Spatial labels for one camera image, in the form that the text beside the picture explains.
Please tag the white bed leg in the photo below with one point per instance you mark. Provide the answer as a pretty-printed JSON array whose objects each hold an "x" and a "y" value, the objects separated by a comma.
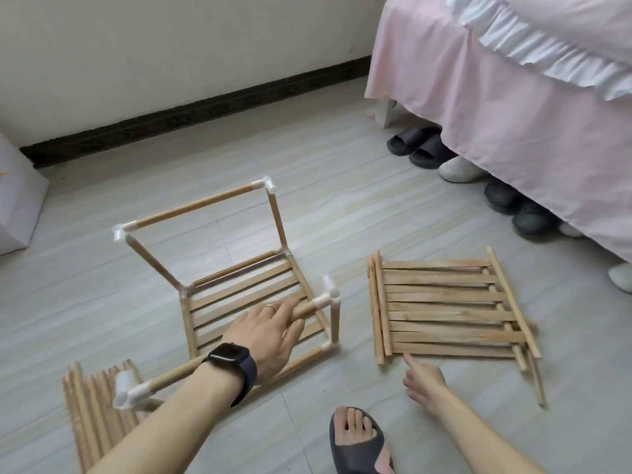
[{"x": 383, "y": 111}]

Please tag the dark shoe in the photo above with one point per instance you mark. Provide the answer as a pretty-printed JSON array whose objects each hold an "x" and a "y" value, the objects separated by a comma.
[
  {"x": 504, "y": 197},
  {"x": 536, "y": 220}
]

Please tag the person's left hand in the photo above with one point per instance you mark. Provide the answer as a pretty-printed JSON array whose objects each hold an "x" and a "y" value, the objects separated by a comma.
[{"x": 262, "y": 335}]

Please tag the pile of wooden dowels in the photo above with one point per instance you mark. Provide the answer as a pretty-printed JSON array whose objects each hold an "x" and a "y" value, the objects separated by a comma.
[{"x": 99, "y": 409}]

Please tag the black smartwatch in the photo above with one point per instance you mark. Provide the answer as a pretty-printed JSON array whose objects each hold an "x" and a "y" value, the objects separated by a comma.
[{"x": 234, "y": 365}]

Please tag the pink ruffled bed skirt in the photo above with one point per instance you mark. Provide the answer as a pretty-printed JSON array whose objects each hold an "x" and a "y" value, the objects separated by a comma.
[{"x": 523, "y": 93}]

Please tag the white box cabinet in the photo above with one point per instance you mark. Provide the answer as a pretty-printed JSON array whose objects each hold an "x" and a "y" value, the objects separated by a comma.
[{"x": 15, "y": 197}]

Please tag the person's right hand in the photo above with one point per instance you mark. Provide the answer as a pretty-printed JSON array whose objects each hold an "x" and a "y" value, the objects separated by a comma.
[{"x": 425, "y": 380}]

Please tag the slatted wooden shelf panel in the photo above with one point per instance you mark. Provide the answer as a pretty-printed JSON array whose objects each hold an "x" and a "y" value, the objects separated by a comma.
[
  {"x": 444, "y": 306},
  {"x": 237, "y": 296}
]

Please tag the person's left forearm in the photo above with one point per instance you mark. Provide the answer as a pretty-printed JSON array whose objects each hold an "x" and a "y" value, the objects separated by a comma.
[{"x": 163, "y": 429}]

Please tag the white shoe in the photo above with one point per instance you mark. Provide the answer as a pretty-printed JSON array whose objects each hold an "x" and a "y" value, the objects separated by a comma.
[
  {"x": 461, "y": 170},
  {"x": 571, "y": 230},
  {"x": 622, "y": 277}
]

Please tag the black slipper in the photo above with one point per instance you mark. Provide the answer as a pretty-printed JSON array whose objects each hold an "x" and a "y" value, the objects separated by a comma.
[
  {"x": 410, "y": 140},
  {"x": 432, "y": 152}
]

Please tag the person's right forearm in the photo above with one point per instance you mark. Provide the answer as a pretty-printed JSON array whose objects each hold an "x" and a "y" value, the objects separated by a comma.
[{"x": 479, "y": 439}]

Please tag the person's black sandal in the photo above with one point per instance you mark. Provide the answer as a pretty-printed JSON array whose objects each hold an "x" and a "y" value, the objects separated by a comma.
[{"x": 355, "y": 444}]

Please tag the single wooden stick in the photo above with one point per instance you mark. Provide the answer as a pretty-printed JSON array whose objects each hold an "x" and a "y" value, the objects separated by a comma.
[
  {"x": 237, "y": 266},
  {"x": 178, "y": 372},
  {"x": 278, "y": 220},
  {"x": 153, "y": 261},
  {"x": 296, "y": 362},
  {"x": 335, "y": 323},
  {"x": 193, "y": 205}
]

